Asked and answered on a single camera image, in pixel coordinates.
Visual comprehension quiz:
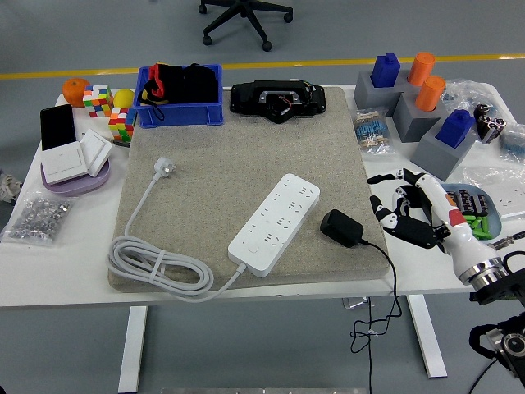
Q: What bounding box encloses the large white wall switch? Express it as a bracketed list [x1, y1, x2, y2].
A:
[40, 141, 90, 186]

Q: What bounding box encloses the thin black adapter cord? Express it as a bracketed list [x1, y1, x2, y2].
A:
[349, 239, 404, 394]

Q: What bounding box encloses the blue plastic bin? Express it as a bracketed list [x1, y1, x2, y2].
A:
[131, 63, 226, 129]

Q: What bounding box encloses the yellow lemon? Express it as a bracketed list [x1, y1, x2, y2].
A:
[112, 88, 136, 110]

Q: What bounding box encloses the colourful puzzle cube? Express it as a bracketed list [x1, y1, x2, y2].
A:
[82, 84, 115, 119]
[107, 106, 138, 144]

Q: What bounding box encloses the small white wall switch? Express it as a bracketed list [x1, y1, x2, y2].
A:
[78, 128, 114, 178]

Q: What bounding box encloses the blue square peg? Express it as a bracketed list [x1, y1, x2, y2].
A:
[435, 108, 476, 149]
[371, 53, 401, 89]

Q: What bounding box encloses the crumpled clear plastic bag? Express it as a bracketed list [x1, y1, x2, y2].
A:
[442, 77, 500, 116]

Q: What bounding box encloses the bagged white socket panel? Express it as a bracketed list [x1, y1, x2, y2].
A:
[462, 166, 525, 221]

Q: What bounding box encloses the thin black floor cable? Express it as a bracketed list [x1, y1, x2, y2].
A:
[467, 356, 508, 394]

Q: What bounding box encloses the bag of metal nuts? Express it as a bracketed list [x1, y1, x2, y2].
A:
[0, 189, 79, 249]

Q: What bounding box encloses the purple tray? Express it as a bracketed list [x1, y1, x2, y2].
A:
[39, 158, 112, 196]

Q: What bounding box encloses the black cylinder capacitor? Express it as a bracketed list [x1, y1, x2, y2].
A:
[473, 103, 492, 140]
[490, 117, 509, 143]
[480, 114, 500, 144]

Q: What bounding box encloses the orange cylinder peg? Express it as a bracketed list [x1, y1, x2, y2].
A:
[414, 75, 447, 112]
[407, 51, 436, 87]

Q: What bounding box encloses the black fabric with red straps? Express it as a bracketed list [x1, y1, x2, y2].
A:
[137, 62, 220, 122]

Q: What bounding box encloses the white power cord with plug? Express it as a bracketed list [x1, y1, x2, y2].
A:
[107, 158, 249, 304]

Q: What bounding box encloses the pile of green cylinders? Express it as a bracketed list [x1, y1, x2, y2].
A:
[465, 215, 491, 241]

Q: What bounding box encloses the bag of striped resistors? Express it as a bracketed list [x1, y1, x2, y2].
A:
[352, 106, 398, 157]

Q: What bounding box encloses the grey-brown mat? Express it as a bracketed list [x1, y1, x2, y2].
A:
[107, 85, 390, 293]

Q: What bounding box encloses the black plug adapter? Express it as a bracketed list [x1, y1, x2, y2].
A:
[319, 208, 365, 249]

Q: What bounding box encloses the black office chair base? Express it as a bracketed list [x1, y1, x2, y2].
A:
[198, 0, 294, 53]

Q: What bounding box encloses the black smartphone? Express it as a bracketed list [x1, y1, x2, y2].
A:
[39, 103, 78, 152]

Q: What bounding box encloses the light blue plate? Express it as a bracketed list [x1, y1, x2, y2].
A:
[442, 183, 504, 244]

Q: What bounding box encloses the long grey block holder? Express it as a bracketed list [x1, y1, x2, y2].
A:
[353, 68, 415, 112]

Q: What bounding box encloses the white table leg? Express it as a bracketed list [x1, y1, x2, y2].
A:
[117, 305, 148, 394]
[405, 294, 448, 379]

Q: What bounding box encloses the black device housing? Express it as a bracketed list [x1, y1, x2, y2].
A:
[228, 79, 328, 125]

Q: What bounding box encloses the orange fruit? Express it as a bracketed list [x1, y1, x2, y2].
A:
[62, 77, 91, 109]

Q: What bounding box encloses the square grey block holder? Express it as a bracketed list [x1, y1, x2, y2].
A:
[392, 93, 450, 144]

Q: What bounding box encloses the bag of blue resistors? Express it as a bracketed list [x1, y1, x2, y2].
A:
[498, 121, 525, 163]

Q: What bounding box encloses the pile of black capacitors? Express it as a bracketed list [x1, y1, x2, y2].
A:
[450, 187, 490, 217]

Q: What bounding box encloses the tall grey block holder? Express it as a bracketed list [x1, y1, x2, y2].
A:
[410, 117, 480, 182]

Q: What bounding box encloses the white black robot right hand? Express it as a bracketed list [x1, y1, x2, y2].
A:
[367, 167, 500, 275]

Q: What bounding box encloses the white power strip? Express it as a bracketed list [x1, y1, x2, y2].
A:
[227, 172, 322, 278]

